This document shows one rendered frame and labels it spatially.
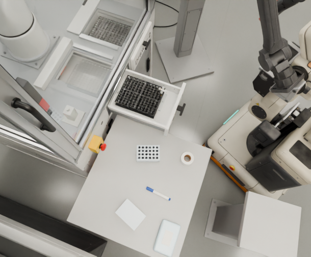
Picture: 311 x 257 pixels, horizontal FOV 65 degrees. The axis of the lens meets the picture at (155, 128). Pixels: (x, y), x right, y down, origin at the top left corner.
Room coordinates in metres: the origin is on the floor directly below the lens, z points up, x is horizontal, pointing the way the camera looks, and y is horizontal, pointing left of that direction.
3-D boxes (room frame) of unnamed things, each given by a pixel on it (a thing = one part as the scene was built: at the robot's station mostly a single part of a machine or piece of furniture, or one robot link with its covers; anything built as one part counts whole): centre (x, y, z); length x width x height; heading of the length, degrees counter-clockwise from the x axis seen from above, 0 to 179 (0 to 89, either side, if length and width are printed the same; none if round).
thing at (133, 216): (0.00, 0.09, 0.79); 0.13 x 0.09 x 0.05; 54
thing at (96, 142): (0.32, 0.29, 0.88); 0.07 x 0.05 x 0.07; 163
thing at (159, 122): (0.61, 0.10, 0.86); 0.40 x 0.26 x 0.06; 73
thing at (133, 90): (0.61, 0.10, 0.87); 0.22 x 0.18 x 0.06; 73
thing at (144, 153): (0.32, 0.03, 0.78); 0.12 x 0.08 x 0.04; 95
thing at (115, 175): (0.16, 0.04, 0.38); 0.62 x 0.58 x 0.76; 163
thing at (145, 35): (0.94, 0.12, 0.87); 0.29 x 0.02 x 0.11; 163
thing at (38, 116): (0.23, 0.32, 1.45); 0.05 x 0.03 x 0.19; 73
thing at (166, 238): (-0.09, -0.10, 0.78); 0.15 x 0.10 x 0.04; 164
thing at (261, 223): (0.00, -0.62, 0.38); 0.30 x 0.30 x 0.76; 77
